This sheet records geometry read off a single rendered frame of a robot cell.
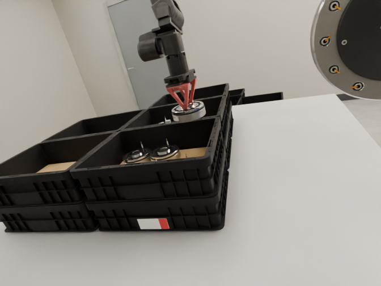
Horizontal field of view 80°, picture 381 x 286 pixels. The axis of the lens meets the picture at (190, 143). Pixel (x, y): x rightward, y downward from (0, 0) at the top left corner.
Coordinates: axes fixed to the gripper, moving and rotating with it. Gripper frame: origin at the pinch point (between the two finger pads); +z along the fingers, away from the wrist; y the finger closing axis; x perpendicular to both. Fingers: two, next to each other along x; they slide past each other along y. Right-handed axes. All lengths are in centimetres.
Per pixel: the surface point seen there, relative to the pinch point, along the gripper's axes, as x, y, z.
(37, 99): -338, -204, 9
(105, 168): -16.7, 24.0, 7.6
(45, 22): -336, -282, -104
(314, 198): 33.5, 5.5, 31.2
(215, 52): -59, -307, 5
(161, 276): -2.1, 35.0, 30.5
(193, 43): -90, -307, -15
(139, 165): -6.9, 22.8, 7.7
